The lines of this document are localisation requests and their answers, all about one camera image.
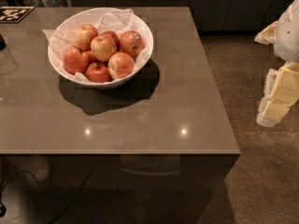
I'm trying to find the white paper liner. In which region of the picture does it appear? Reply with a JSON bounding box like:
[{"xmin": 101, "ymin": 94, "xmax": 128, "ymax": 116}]
[{"xmin": 42, "ymin": 8, "xmax": 152, "ymax": 84}]

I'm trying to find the left red apple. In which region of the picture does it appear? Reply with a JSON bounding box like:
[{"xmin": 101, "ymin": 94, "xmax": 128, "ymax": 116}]
[{"xmin": 63, "ymin": 47, "xmax": 90, "ymax": 75}]

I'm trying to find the front centre red apple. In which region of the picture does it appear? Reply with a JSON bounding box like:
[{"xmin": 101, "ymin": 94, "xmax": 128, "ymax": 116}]
[{"xmin": 84, "ymin": 62, "xmax": 111, "ymax": 83}]

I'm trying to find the top right red apple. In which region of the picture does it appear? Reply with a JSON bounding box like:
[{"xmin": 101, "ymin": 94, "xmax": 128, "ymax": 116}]
[{"xmin": 120, "ymin": 30, "xmax": 145, "ymax": 59}]

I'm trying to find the top left yellowish apple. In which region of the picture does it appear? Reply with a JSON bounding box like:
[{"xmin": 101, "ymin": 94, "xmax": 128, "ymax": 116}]
[{"xmin": 74, "ymin": 24, "xmax": 98, "ymax": 50}]

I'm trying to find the white bowl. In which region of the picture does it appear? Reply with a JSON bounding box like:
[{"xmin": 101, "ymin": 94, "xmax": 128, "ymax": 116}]
[{"xmin": 47, "ymin": 7, "xmax": 155, "ymax": 90}]

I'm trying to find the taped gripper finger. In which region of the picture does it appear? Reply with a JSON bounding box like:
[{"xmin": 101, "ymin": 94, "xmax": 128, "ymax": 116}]
[{"xmin": 254, "ymin": 21, "xmax": 278, "ymax": 45}]

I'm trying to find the black white fiducial marker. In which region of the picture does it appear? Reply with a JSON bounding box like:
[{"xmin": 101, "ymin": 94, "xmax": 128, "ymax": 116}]
[{"xmin": 0, "ymin": 7, "xmax": 34, "ymax": 23}]

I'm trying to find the hidden back red apple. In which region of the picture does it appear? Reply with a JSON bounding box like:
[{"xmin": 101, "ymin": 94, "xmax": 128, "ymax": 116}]
[{"xmin": 100, "ymin": 31, "xmax": 120, "ymax": 49}]

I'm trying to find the small middle red apple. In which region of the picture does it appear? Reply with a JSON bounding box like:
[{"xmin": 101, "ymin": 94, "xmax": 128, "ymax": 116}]
[{"xmin": 84, "ymin": 50, "xmax": 97, "ymax": 63}]

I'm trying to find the black object at left edge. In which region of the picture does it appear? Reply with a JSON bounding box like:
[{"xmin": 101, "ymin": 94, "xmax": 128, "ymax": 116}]
[{"xmin": 0, "ymin": 34, "xmax": 7, "ymax": 50}]

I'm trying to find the yellow taped gripper finger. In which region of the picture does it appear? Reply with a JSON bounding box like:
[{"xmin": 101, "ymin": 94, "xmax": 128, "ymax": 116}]
[{"xmin": 256, "ymin": 62, "xmax": 299, "ymax": 128}]

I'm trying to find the yellow-red apple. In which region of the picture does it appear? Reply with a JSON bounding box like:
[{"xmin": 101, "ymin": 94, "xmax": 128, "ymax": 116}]
[
  {"xmin": 91, "ymin": 35, "xmax": 117, "ymax": 62},
  {"xmin": 108, "ymin": 52, "xmax": 135, "ymax": 79}
]

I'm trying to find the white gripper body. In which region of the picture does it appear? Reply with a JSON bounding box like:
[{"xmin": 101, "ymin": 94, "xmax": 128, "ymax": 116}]
[{"xmin": 274, "ymin": 0, "xmax": 299, "ymax": 62}]

